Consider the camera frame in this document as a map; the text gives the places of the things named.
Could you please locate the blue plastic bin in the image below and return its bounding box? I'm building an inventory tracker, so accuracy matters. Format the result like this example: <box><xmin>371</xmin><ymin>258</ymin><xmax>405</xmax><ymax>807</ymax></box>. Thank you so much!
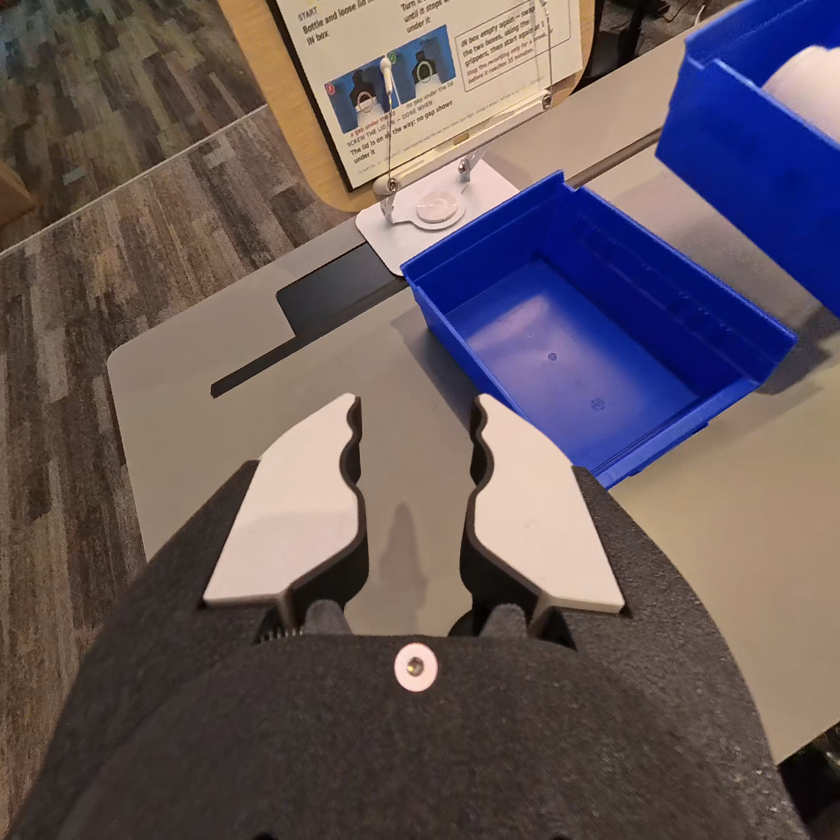
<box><xmin>400</xmin><ymin>171</ymin><xmax>798</xmax><ymax>490</ymax></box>

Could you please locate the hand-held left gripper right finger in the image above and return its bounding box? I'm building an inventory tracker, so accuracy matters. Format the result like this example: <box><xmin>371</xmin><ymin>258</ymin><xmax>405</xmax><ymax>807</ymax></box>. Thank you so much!
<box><xmin>461</xmin><ymin>394</ymin><xmax>626</xmax><ymax>626</ymax></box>

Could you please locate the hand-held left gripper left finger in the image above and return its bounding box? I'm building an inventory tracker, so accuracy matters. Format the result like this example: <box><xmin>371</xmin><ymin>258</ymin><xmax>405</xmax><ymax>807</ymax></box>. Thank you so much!
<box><xmin>202</xmin><ymin>394</ymin><xmax>370</xmax><ymax>623</ymax></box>

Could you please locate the instruction sheet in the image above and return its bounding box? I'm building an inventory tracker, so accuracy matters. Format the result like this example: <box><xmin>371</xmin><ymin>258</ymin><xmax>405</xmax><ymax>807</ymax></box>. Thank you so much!
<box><xmin>266</xmin><ymin>0</ymin><xmax>585</xmax><ymax>191</ymax></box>

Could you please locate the black chair base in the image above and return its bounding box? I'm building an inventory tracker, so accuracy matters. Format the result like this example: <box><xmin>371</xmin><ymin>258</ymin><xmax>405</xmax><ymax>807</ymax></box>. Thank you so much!
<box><xmin>586</xmin><ymin>0</ymin><xmax>664</xmax><ymax>78</ymax></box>

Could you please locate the blue plastic object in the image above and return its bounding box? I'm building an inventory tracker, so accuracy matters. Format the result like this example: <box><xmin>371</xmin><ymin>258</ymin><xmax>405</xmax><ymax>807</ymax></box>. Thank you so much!
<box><xmin>656</xmin><ymin>0</ymin><xmax>840</xmax><ymax>306</ymax></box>

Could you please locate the white bottle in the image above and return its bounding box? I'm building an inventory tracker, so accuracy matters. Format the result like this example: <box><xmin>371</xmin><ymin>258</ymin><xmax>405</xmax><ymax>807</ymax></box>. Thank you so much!
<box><xmin>761</xmin><ymin>46</ymin><xmax>840</xmax><ymax>142</ymax></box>

